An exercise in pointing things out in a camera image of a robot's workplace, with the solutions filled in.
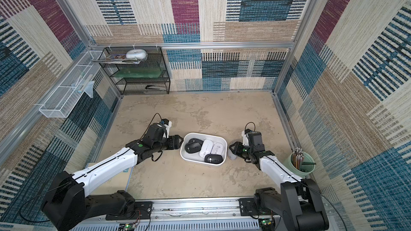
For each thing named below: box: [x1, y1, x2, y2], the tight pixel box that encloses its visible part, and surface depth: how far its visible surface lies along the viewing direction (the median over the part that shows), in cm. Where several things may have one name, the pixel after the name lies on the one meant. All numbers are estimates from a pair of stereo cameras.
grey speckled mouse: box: [227, 148, 238, 160], surface depth 87 cm
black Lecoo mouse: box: [204, 154, 224, 165], surface depth 87 cm
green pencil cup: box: [283, 151, 316, 177], surface depth 74 cm
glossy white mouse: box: [199, 139, 214, 159], surface depth 91 cm
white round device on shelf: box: [125, 48, 148, 61], surface depth 91 cm
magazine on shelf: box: [90, 53, 149, 64], surface depth 87 cm
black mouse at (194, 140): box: [188, 137, 204, 147], surface depth 95 cm
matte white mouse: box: [210, 142, 224, 156], surface depth 91 cm
